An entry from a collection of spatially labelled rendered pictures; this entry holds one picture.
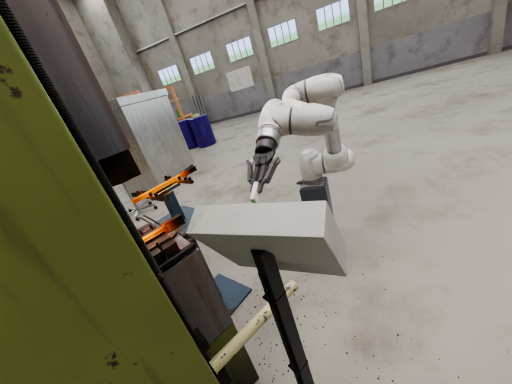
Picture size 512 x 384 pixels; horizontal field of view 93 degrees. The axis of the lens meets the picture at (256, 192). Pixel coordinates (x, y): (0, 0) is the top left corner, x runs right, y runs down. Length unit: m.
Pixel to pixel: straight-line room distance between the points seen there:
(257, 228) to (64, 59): 0.65
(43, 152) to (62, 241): 0.17
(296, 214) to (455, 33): 11.79
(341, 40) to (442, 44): 3.43
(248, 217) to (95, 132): 0.51
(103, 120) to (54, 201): 0.34
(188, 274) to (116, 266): 0.47
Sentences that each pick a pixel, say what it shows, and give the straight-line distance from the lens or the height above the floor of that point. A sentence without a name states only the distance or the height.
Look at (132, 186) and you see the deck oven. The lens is 5.43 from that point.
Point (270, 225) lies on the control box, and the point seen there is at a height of 1.17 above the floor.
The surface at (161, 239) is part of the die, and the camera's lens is 1.06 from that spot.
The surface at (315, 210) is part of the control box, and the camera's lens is 0.50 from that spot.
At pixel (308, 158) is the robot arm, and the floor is 0.83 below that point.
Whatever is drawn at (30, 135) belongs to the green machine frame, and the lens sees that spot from 0.56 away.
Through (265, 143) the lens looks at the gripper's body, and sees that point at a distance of 0.87.
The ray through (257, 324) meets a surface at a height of 0.63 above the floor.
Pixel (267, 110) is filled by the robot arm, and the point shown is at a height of 1.33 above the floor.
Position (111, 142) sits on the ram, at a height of 1.40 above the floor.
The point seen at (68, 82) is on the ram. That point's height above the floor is 1.57.
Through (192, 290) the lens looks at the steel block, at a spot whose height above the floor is 0.77.
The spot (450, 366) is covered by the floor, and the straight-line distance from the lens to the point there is 1.70.
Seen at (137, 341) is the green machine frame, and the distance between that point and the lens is 0.74.
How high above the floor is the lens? 1.45
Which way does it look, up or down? 24 degrees down
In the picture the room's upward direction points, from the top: 17 degrees counter-clockwise
